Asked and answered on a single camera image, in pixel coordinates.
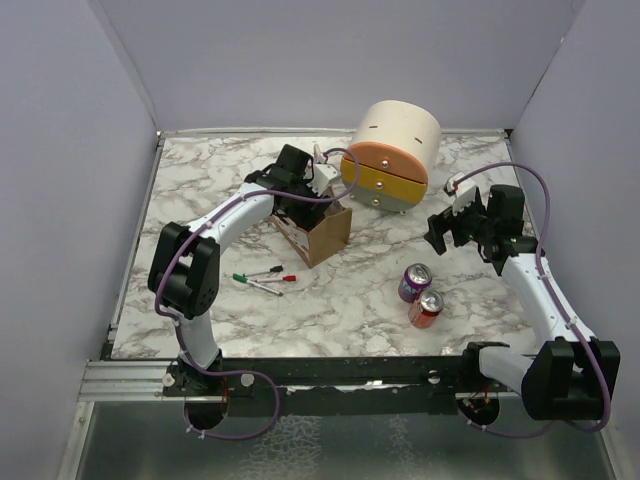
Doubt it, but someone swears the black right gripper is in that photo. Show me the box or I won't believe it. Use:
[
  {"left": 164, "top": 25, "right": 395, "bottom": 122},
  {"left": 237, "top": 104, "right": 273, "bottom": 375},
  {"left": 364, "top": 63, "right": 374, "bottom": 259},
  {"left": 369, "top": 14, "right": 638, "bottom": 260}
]
[{"left": 425, "top": 192, "right": 496, "bottom": 254}]

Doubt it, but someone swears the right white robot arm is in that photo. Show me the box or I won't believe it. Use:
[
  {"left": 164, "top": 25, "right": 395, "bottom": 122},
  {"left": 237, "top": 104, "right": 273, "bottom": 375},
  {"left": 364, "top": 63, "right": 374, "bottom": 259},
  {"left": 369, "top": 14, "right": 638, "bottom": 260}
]
[{"left": 425, "top": 179, "right": 620, "bottom": 422}]

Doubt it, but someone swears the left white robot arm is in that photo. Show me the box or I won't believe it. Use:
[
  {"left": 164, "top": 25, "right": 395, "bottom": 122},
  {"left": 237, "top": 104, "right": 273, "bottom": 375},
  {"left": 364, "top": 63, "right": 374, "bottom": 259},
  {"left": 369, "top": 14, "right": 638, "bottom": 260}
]
[{"left": 148, "top": 144, "right": 332, "bottom": 395}]

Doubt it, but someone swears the black capped marker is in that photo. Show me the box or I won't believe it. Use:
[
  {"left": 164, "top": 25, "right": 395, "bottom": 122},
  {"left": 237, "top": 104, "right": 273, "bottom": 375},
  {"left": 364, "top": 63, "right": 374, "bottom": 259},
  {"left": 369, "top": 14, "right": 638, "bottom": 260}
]
[{"left": 244, "top": 265, "right": 284, "bottom": 277}]

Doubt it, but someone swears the red capped marker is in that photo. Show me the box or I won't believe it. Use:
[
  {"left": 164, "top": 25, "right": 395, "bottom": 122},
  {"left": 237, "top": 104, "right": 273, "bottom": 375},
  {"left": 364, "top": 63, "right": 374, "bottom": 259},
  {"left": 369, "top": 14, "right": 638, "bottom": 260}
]
[{"left": 256, "top": 275, "right": 297, "bottom": 283}]

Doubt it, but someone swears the right red soda can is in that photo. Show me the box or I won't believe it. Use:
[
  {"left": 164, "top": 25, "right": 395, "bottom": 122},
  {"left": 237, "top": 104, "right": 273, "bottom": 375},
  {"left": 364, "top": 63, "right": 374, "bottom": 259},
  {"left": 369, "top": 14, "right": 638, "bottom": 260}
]
[{"left": 408, "top": 289, "right": 444, "bottom": 328}]

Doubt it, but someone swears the round pastel drawer cabinet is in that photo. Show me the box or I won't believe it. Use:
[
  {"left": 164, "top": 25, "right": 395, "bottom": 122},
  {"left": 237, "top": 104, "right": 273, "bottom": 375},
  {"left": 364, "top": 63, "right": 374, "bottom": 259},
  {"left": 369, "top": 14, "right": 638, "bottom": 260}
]
[{"left": 340, "top": 100, "right": 442, "bottom": 213}]

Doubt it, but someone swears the green capped marker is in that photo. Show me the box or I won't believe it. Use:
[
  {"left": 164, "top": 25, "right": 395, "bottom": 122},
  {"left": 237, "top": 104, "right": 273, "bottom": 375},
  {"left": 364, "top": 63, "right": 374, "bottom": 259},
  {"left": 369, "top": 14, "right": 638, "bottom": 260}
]
[{"left": 232, "top": 273, "right": 284, "bottom": 297}]

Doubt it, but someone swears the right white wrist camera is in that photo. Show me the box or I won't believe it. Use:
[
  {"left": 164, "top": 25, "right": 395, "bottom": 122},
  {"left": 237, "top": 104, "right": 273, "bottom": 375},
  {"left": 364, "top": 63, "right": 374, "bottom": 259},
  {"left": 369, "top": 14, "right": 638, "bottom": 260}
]
[{"left": 444, "top": 172, "right": 477, "bottom": 216}]

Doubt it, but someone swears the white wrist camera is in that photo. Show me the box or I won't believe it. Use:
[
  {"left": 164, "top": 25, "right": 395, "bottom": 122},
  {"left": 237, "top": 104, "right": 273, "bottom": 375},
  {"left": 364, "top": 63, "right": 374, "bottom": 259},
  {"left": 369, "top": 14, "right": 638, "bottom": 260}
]
[
  {"left": 444, "top": 172, "right": 477, "bottom": 216},
  {"left": 304, "top": 156, "right": 341, "bottom": 197}
]

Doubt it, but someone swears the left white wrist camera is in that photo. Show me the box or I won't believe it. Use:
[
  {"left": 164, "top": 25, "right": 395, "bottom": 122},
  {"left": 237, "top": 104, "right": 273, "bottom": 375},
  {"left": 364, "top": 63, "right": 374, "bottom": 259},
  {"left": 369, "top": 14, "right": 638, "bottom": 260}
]
[{"left": 304, "top": 156, "right": 341, "bottom": 197}]

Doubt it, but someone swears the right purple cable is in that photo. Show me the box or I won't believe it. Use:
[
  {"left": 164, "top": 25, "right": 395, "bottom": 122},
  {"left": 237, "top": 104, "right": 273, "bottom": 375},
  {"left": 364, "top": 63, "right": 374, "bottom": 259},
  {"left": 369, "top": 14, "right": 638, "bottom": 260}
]
[{"left": 449, "top": 161, "right": 613, "bottom": 432}]

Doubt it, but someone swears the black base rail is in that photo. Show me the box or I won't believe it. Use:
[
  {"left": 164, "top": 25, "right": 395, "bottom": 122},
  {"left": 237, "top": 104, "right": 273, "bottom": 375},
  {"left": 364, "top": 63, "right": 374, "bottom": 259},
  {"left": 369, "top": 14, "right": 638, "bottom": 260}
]
[{"left": 163, "top": 354, "right": 505, "bottom": 417}]

